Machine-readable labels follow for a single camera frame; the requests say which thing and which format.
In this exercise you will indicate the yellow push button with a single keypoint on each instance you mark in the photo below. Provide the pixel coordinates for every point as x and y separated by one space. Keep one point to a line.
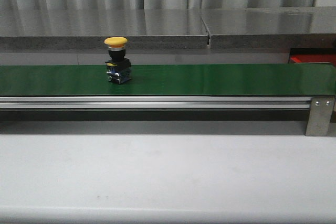
118 67

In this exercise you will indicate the grey stone counter slab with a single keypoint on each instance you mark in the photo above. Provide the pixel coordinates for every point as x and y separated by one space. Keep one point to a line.
87 29

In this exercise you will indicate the green conveyor belt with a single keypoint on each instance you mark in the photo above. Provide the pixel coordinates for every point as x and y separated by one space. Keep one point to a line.
301 79

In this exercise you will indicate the red plastic tray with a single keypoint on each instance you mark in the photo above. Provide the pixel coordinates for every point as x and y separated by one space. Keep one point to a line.
314 58

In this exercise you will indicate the right grey stone slab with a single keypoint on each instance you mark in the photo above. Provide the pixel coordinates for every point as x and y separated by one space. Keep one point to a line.
283 28

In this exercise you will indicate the steel conveyor support bracket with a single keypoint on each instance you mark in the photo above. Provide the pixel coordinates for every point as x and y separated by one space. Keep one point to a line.
319 116

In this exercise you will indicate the aluminium conveyor frame rail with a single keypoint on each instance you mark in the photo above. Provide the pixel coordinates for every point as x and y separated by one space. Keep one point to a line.
155 102

